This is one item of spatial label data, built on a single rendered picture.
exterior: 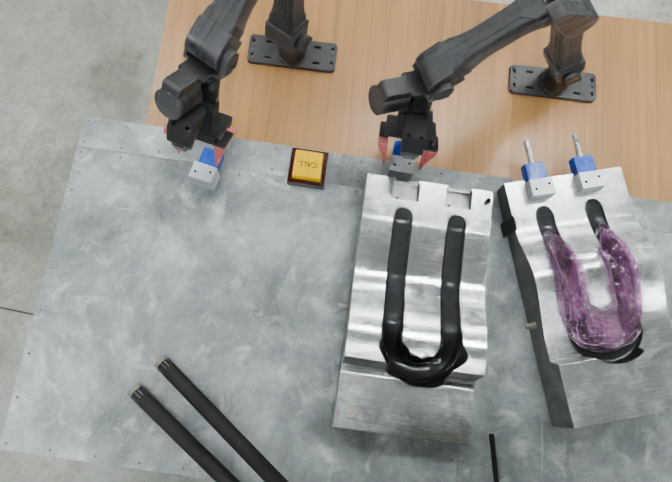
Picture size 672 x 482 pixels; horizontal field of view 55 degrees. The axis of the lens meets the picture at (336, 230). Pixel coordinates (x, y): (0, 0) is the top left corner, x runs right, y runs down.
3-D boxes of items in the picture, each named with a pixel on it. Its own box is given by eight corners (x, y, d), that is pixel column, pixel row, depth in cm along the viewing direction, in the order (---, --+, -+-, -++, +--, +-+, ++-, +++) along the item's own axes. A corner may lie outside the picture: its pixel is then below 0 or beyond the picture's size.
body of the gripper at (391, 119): (433, 148, 130) (442, 118, 125) (383, 140, 130) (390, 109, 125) (434, 129, 135) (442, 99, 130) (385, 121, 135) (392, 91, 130)
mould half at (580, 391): (496, 191, 142) (512, 174, 131) (609, 175, 144) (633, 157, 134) (551, 426, 130) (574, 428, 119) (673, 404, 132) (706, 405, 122)
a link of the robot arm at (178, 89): (187, 131, 110) (198, 77, 102) (147, 104, 111) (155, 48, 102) (227, 102, 118) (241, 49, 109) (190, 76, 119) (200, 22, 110)
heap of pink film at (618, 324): (533, 233, 134) (547, 223, 126) (614, 221, 135) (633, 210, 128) (564, 359, 128) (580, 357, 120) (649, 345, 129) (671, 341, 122)
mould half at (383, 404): (363, 187, 141) (369, 165, 128) (481, 204, 141) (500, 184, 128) (331, 425, 128) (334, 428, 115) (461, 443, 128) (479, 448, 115)
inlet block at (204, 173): (214, 130, 142) (211, 120, 137) (236, 137, 142) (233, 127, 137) (192, 184, 139) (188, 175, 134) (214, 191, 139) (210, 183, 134)
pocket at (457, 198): (443, 190, 136) (447, 184, 132) (468, 194, 136) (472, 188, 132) (441, 211, 135) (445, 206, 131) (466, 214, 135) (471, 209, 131)
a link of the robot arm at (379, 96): (379, 129, 123) (404, 96, 113) (363, 90, 125) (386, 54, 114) (430, 118, 128) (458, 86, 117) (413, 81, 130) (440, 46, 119)
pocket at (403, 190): (392, 183, 136) (395, 177, 132) (417, 186, 136) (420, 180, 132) (390, 203, 135) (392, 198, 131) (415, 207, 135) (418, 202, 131)
